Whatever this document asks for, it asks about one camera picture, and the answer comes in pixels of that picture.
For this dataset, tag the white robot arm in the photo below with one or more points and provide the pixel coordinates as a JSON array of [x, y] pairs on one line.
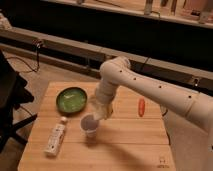
[[194, 106]]

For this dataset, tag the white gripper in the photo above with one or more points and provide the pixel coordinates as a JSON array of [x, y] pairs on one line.
[[99, 105]]

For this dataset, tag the black office chair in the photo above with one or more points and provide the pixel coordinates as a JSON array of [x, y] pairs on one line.
[[12, 94]]

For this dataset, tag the white tube bottle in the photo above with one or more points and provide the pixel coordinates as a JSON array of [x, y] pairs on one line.
[[56, 138]]

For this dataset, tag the orange carrot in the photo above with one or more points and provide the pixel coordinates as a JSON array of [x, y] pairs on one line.
[[141, 107]]

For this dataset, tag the green plate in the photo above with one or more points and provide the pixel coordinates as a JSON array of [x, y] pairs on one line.
[[71, 100]]

